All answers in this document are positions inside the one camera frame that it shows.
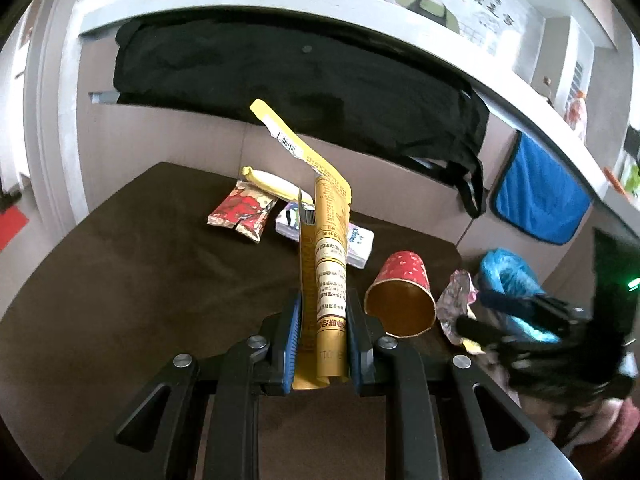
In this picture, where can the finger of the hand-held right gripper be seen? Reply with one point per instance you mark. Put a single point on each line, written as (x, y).
(520, 307)
(480, 330)

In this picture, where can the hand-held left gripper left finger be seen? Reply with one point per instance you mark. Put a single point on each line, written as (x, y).
(292, 345)

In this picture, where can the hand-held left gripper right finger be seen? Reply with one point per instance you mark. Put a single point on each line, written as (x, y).
(356, 345)

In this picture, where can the silver pink wrapper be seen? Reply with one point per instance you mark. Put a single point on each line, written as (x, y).
(452, 305)

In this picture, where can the blue plastic bin liner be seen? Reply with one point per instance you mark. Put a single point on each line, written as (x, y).
(505, 272)

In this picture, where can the long yellow packet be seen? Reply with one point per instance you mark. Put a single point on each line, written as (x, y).
(330, 285)

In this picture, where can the red paper cup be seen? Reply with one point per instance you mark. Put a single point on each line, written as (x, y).
(405, 272)

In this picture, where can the white tissue packet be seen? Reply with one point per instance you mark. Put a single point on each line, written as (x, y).
(360, 245)

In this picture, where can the red snack wrapper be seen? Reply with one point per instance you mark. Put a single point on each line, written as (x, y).
(242, 210)

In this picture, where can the yellow white wrapper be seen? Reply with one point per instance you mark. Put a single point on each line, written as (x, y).
(272, 182)

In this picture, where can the person's right forearm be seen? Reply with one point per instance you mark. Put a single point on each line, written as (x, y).
(615, 425)

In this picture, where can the blue towel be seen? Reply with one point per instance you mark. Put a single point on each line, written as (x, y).
(540, 195)

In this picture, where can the orange carrot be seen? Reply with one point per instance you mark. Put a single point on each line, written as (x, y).
(612, 178)

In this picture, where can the white green plastic bag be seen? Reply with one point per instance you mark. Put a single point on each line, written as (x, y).
(632, 177)

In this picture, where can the plastic bottle with red label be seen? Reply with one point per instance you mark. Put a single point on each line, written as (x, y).
(576, 110)

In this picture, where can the black bag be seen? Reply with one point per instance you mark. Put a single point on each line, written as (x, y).
(300, 95)

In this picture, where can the red floor mat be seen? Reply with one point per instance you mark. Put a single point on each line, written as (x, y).
(12, 222)

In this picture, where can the grey kitchen countertop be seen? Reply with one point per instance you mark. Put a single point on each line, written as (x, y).
(250, 2)

